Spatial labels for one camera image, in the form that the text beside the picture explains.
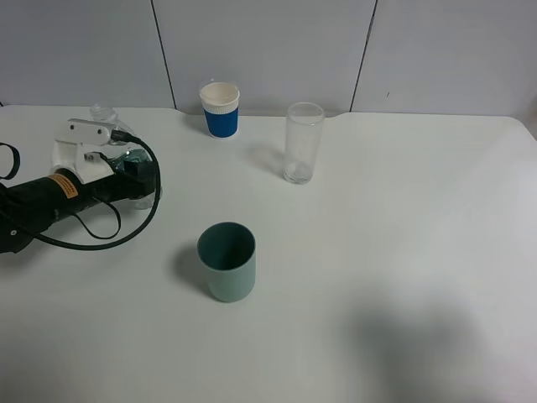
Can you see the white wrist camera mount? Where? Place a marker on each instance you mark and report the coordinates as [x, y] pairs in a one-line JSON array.
[[78, 149]]

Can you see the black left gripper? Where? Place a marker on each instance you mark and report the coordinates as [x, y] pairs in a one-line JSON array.
[[130, 180]]

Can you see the tall clear glass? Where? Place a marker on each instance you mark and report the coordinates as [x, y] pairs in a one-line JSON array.
[[304, 125]]

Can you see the teal green plastic cup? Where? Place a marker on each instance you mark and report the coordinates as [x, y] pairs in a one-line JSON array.
[[227, 251]]

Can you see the blue white paper cup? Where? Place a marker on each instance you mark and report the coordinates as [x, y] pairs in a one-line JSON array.
[[220, 102]]

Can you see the clear plastic bottle green label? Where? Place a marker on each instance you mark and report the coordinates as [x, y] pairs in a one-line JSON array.
[[128, 158]]

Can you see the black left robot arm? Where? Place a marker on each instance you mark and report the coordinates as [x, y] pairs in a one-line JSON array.
[[29, 209]]

